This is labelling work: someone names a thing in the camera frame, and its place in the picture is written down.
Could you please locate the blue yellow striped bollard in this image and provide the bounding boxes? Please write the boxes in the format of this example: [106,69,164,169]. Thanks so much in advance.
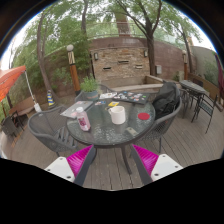
[46,89,56,108]

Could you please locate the white ceramic mug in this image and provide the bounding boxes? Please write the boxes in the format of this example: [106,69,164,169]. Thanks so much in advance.
[107,105,127,126]

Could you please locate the dark metal patio chair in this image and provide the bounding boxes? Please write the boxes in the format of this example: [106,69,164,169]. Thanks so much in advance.
[191,94,219,134]

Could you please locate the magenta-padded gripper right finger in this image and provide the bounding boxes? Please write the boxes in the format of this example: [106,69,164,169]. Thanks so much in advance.
[128,143,184,187]

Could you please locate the pink drink bottle white cap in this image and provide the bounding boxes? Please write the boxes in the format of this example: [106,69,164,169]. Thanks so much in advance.
[75,106,92,132]

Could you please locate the black laptop with stickers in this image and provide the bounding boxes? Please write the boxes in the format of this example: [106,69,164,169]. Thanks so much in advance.
[112,90,151,106]

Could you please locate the orange canopy tent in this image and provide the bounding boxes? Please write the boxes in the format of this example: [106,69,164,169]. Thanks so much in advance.
[0,65,43,113]

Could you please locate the wooden lamp post globe light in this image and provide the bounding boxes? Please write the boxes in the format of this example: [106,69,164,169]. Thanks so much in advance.
[65,44,82,96]
[181,49,190,81]

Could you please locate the wooden bench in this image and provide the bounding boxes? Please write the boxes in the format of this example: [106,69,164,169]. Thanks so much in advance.
[8,96,36,118]

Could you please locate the black jacket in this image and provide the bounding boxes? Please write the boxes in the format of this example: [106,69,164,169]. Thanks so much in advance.
[152,81,181,120]

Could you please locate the dark metal patio table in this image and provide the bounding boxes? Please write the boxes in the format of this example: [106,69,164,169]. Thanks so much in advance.
[179,79,209,118]

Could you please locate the folded dark red umbrella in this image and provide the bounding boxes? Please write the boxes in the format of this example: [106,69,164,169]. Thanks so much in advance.
[214,53,224,101]

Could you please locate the green plant in teal pot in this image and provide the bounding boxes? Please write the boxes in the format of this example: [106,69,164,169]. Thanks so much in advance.
[79,75,100,101]

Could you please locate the grey mesh patio chair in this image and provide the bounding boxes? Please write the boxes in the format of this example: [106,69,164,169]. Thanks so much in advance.
[139,96,184,154]
[27,105,79,157]
[75,83,114,103]

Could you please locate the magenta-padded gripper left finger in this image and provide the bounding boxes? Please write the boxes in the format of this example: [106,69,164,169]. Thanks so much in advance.
[44,144,98,187]

